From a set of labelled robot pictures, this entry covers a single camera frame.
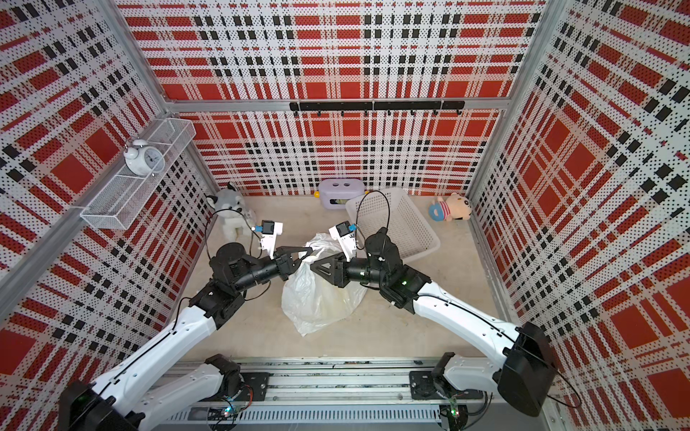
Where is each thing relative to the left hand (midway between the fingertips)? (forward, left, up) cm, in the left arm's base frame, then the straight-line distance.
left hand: (316, 251), depth 70 cm
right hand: (-5, -1, +1) cm, 6 cm away
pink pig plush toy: (+38, -52, -26) cm, 70 cm away
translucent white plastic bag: (-8, +2, -13) cm, 15 cm away
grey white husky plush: (+27, +35, -11) cm, 46 cm away
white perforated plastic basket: (+38, -26, -27) cm, 53 cm away
